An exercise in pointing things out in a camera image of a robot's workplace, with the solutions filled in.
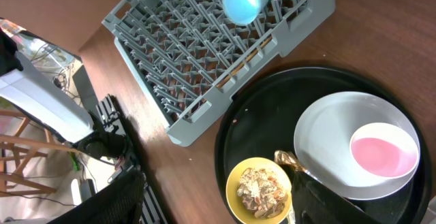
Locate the wooden chair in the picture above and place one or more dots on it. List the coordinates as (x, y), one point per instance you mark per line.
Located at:
(13, 182)

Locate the wooden chopstick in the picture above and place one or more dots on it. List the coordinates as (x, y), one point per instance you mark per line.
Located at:
(245, 62)

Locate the gold snack wrapper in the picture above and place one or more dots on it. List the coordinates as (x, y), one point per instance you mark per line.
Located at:
(289, 159)

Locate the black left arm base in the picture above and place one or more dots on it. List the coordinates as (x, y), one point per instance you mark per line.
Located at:
(153, 208)

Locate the round black tray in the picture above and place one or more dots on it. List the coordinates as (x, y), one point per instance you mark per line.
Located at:
(262, 119)

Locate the grey plastic dishwasher rack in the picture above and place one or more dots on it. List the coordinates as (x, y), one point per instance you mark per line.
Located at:
(179, 50)

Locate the white round plate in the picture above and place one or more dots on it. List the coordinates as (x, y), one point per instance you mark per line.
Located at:
(323, 137)

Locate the light blue cup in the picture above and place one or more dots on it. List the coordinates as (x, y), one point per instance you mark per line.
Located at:
(243, 12)

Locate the yellow bowl with food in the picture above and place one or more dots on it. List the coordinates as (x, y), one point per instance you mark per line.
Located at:
(259, 191)

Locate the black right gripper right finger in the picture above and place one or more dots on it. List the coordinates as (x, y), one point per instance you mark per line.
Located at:
(314, 203)

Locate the pink cup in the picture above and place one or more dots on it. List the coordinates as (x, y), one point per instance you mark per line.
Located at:
(384, 150)

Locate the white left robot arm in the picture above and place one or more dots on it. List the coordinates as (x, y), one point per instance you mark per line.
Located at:
(32, 93)

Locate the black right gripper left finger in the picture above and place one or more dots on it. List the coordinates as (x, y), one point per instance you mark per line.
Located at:
(120, 202)

